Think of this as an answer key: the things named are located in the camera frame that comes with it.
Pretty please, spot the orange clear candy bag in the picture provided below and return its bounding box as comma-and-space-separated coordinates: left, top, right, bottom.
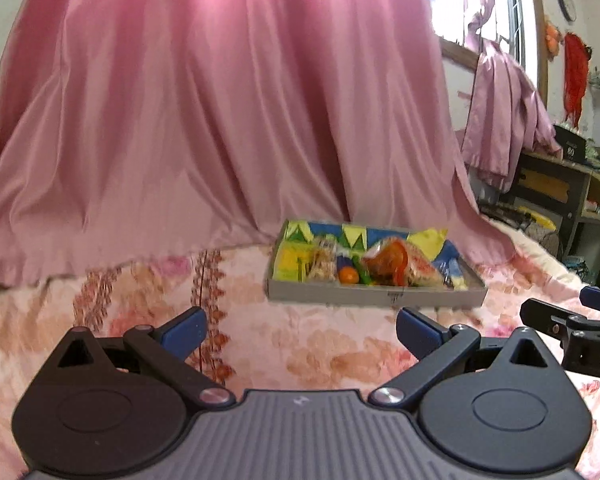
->
362, 237, 407, 287

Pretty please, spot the small orange tangerine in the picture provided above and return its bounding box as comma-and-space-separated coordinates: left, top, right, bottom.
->
338, 266, 360, 285

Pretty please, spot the rice cracker pack red text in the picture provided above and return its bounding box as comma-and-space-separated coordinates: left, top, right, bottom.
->
404, 242, 444, 287

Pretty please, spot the yellow snack bar wrapper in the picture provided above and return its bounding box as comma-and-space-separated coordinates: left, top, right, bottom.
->
273, 243, 312, 283

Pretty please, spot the clear mixed nut snack pack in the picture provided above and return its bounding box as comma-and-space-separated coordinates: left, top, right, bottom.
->
306, 240, 337, 282

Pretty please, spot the dark wooden shelf desk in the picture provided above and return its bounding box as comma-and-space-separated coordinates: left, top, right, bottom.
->
481, 152, 600, 286

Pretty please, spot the floral pink bedspread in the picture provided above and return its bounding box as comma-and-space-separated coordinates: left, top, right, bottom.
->
0, 222, 600, 479

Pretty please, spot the black box on shelf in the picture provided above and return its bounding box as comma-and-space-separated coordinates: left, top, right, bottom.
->
554, 125, 586, 164

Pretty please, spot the pink hanging curtain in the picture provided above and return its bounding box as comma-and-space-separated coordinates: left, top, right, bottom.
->
460, 0, 562, 193

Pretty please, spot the grey tray with colourful lining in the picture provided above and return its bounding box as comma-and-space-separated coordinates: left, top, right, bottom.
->
265, 220, 486, 309

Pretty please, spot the pink satin cover cloth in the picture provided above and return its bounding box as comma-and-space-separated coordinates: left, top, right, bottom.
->
0, 0, 515, 286

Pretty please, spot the round wall clock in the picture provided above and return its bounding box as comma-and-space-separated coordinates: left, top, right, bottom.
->
557, 0, 578, 23

